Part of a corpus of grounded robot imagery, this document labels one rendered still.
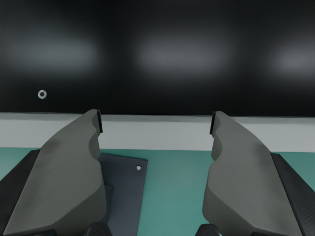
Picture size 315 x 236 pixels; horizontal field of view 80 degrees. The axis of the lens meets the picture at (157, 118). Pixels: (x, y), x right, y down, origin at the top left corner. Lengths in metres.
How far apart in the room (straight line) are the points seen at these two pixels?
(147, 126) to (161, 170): 0.79
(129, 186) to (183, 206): 0.30
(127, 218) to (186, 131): 0.89
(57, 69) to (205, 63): 0.16
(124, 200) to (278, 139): 0.88
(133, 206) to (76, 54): 0.91
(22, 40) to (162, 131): 0.18
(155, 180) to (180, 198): 0.16
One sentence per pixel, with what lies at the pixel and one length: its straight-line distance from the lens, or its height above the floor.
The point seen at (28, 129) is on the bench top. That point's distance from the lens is 0.27.
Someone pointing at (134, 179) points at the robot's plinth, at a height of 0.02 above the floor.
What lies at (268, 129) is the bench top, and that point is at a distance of 0.26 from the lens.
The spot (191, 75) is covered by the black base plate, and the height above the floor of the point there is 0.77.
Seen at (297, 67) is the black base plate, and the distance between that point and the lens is 0.25.
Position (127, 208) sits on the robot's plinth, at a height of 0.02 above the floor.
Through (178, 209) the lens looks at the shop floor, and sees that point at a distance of 1.08.
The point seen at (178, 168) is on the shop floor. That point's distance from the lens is 1.01.
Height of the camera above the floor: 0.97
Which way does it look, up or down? 89 degrees down
